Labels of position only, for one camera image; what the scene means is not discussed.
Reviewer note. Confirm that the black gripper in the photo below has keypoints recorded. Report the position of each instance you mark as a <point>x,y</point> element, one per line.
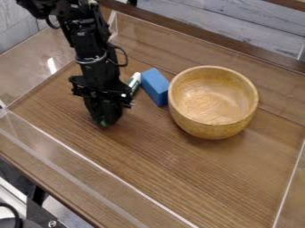
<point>99,86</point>

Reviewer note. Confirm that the black table leg bracket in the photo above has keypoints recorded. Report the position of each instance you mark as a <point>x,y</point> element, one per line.
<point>39,214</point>

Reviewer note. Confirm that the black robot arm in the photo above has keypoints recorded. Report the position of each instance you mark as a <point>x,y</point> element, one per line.
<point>80,19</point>

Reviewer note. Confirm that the blue foam block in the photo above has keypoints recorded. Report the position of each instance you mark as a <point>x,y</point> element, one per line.
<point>155,85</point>

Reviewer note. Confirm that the brown wooden bowl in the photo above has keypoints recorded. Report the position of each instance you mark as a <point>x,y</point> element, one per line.
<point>212,101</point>

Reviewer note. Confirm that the green white marker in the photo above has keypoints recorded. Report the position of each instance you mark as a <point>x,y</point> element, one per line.
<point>134,83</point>

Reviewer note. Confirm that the clear acrylic tray walls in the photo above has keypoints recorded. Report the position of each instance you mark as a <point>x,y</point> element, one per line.
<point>142,174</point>

